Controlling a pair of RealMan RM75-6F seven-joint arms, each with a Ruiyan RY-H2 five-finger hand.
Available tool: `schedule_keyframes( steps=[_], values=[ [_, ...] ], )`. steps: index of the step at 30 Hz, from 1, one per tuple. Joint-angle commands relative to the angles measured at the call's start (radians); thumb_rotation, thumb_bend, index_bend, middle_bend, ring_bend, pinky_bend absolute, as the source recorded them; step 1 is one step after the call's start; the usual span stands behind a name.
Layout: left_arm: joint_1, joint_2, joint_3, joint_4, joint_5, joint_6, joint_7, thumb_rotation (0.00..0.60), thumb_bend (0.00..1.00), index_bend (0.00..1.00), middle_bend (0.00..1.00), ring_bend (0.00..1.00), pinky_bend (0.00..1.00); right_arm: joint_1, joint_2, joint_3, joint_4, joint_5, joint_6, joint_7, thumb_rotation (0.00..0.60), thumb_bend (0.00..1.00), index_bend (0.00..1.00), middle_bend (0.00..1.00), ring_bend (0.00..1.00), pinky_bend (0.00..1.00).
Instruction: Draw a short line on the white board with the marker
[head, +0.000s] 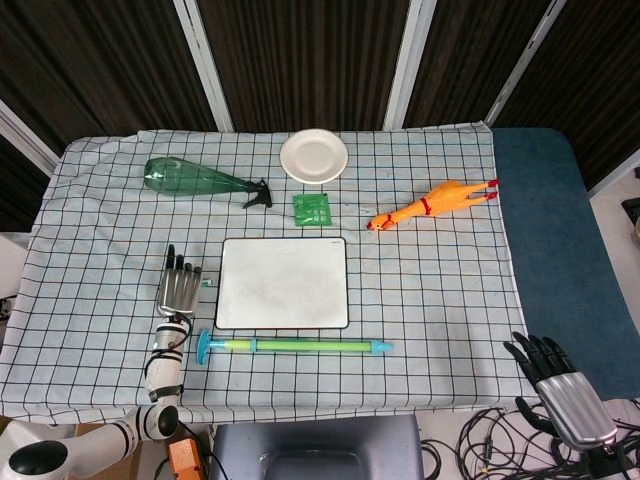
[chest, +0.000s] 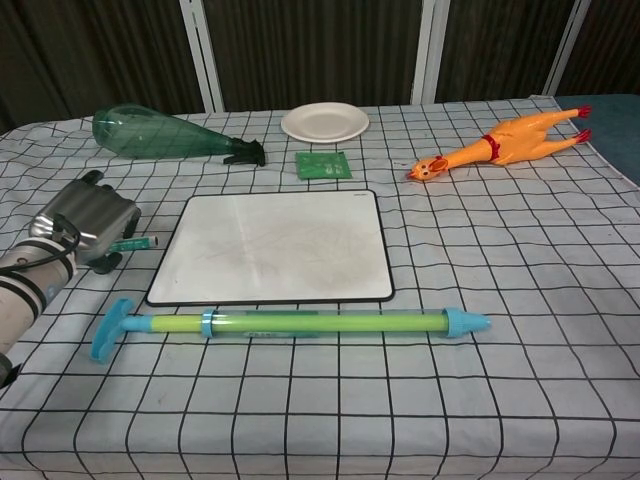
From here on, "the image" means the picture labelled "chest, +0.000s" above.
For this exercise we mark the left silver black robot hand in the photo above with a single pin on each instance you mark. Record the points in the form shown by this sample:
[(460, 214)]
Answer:
[(85, 220)]

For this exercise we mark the green marker pen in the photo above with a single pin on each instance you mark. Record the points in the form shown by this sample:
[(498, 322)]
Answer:
[(135, 243)]

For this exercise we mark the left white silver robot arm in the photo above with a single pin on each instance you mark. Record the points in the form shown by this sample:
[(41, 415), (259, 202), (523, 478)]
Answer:
[(25, 285)]

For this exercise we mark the green plastic spray bottle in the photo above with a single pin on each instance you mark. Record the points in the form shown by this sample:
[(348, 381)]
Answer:
[(160, 134)]

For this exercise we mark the green blue water pump toy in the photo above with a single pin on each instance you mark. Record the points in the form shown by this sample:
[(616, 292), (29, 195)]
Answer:
[(280, 324)]

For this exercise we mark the green foil sachet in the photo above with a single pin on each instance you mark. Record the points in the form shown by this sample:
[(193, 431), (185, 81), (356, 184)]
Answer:
[(322, 165)]

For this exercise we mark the white round plate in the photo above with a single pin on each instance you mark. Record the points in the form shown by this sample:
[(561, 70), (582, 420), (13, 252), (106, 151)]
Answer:
[(325, 121)]

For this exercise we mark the dark corrugated curtain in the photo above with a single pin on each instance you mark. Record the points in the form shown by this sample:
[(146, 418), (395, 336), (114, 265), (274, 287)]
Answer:
[(310, 50)]

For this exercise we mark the white black checkered tablecloth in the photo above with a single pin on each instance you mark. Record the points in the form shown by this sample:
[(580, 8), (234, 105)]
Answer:
[(400, 380)]

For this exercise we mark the yellow rubber chicken toy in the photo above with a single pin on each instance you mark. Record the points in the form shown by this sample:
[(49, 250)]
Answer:
[(505, 145)]

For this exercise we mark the white whiteboard black frame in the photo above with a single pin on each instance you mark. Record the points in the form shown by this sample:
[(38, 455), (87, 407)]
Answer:
[(272, 247)]

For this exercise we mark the white metal frame post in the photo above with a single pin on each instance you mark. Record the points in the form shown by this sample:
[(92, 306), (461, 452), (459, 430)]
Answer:
[(567, 47), (200, 50), (430, 50)]

